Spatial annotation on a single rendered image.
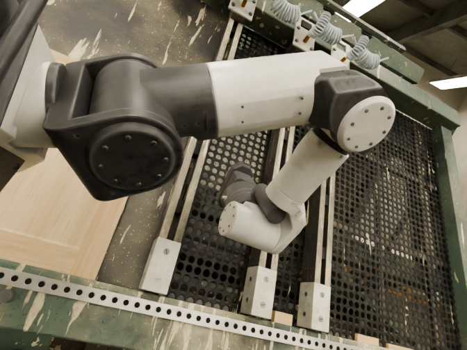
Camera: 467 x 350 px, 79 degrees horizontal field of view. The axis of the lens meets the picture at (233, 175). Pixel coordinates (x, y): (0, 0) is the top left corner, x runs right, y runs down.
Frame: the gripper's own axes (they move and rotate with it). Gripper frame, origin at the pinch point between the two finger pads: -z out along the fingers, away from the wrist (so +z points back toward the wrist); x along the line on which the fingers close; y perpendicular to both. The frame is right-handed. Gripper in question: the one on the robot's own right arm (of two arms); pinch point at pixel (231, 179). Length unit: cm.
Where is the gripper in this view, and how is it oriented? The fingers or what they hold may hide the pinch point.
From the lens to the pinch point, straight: 73.0
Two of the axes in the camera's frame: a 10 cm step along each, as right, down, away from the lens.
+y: -8.8, -3.3, -3.4
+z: 2.0, 3.9, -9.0
